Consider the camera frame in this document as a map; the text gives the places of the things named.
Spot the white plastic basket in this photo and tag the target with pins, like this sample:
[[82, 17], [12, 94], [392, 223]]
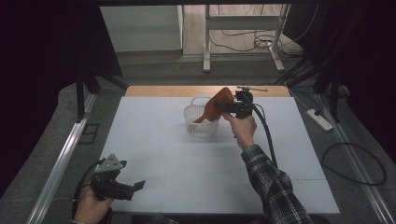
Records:
[[199, 129]]

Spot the wooden table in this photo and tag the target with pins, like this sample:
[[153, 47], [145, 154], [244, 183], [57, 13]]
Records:
[[174, 91]]

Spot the aluminium floor rail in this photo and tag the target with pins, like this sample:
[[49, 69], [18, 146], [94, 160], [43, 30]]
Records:
[[358, 161], [62, 161]]

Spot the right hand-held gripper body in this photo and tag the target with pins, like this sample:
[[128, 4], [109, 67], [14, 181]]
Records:
[[243, 107]]

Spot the person's left hand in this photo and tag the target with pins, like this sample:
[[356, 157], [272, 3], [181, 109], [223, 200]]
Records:
[[90, 210]]

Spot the white power strip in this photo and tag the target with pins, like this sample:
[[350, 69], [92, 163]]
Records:
[[319, 119]]

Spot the black metal stand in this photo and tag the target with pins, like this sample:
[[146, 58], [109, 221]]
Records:
[[334, 93], [81, 93]]

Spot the white cabinet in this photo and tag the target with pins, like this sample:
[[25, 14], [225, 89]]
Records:
[[140, 28]]

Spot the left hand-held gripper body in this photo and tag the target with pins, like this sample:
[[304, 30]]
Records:
[[107, 186]]

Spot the person's right hand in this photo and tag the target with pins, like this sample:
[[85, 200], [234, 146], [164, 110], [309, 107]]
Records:
[[244, 130]]

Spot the black curtain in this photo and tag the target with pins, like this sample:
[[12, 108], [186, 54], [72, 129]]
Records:
[[367, 62], [37, 77]]

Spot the white metal desk frame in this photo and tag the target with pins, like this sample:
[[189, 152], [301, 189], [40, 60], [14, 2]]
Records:
[[243, 22]]

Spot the brown wooden scoop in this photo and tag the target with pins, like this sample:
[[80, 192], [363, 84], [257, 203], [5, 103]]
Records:
[[222, 95]]

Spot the white table mat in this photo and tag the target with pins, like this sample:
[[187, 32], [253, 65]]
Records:
[[174, 174]]

